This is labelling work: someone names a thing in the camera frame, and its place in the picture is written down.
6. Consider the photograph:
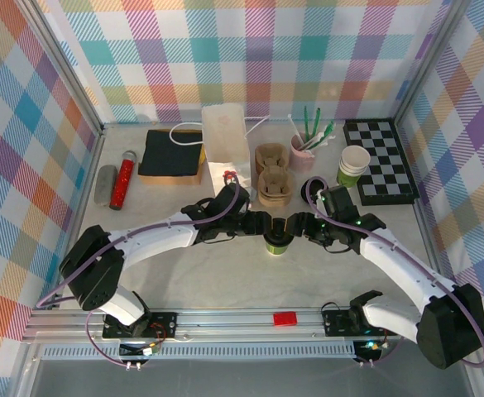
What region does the green paper cup stack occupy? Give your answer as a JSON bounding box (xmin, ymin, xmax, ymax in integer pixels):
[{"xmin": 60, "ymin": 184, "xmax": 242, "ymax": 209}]
[{"xmin": 336, "ymin": 145, "xmax": 371, "ymax": 189}]

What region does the white paper straw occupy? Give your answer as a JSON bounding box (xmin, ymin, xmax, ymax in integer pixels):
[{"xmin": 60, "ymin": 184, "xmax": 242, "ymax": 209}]
[{"xmin": 301, "ymin": 131, "xmax": 336, "ymax": 151}]

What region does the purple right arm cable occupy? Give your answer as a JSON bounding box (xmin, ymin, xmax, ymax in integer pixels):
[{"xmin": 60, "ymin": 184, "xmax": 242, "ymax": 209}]
[{"xmin": 301, "ymin": 176, "xmax": 484, "ymax": 369}]

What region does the green paper coffee cup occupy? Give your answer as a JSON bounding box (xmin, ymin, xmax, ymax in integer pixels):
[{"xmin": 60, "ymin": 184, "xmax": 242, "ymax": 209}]
[{"xmin": 265, "ymin": 231, "xmax": 291, "ymax": 256}]

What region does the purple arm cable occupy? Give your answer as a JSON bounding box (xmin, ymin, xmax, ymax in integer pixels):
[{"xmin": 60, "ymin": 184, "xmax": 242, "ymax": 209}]
[
  {"xmin": 36, "ymin": 171, "xmax": 245, "ymax": 367},
  {"xmin": 301, "ymin": 176, "xmax": 484, "ymax": 369}
]

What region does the grey oblong case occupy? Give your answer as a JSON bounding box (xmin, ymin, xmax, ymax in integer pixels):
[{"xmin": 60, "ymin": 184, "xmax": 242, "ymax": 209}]
[{"xmin": 93, "ymin": 164, "xmax": 119, "ymax": 206}]

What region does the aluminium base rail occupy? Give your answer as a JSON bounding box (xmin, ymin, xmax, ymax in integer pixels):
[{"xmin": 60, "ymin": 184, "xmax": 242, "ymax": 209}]
[{"xmin": 22, "ymin": 304, "xmax": 479, "ymax": 342}]

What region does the pink straw holder cup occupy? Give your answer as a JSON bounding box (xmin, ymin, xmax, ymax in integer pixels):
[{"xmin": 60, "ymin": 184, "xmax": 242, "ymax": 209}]
[{"xmin": 290, "ymin": 134, "xmax": 317, "ymax": 171}]

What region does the red glitter tube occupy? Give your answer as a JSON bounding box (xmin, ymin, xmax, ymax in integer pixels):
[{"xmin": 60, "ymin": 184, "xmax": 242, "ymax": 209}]
[{"xmin": 108, "ymin": 150, "xmax": 138, "ymax": 211}]

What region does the red plastic block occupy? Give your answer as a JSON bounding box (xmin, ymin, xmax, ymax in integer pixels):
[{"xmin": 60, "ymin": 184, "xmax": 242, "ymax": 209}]
[{"xmin": 272, "ymin": 312, "xmax": 300, "ymax": 328}]

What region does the small electronics board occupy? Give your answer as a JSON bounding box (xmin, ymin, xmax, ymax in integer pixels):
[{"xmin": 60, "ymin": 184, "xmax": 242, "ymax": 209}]
[
  {"xmin": 352, "ymin": 338, "xmax": 388, "ymax": 357},
  {"xmin": 119, "ymin": 341, "xmax": 161, "ymax": 360}
]

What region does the white plastic straw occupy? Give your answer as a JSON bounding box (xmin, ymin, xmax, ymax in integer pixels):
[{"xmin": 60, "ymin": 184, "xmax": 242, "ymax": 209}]
[{"xmin": 287, "ymin": 113, "xmax": 304, "ymax": 144}]

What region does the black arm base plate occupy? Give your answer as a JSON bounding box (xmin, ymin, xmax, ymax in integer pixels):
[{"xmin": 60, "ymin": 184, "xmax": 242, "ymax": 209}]
[
  {"xmin": 323, "ymin": 306, "xmax": 400, "ymax": 337},
  {"xmin": 102, "ymin": 312, "xmax": 179, "ymax": 339}
]

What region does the aluminium frame post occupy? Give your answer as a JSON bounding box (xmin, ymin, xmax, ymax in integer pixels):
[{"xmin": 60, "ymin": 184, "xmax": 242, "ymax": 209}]
[
  {"xmin": 392, "ymin": 0, "xmax": 466, "ymax": 125},
  {"xmin": 16, "ymin": 0, "xmax": 105, "ymax": 137}
]

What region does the grey slotted cable duct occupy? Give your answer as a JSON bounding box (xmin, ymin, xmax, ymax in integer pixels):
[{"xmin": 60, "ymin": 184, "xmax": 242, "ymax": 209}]
[{"xmin": 42, "ymin": 346, "xmax": 358, "ymax": 361}]

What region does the white flower paper bag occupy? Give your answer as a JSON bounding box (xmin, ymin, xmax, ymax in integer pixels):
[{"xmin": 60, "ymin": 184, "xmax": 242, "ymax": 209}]
[{"xmin": 170, "ymin": 103, "xmax": 270, "ymax": 198}]

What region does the black grey chessboard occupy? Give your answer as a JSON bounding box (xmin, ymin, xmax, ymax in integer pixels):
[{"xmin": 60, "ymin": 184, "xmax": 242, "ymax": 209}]
[{"xmin": 342, "ymin": 118, "xmax": 419, "ymax": 207}]

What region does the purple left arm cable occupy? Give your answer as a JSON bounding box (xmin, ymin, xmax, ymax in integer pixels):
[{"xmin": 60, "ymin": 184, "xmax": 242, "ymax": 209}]
[{"xmin": 36, "ymin": 171, "xmax": 245, "ymax": 367}]

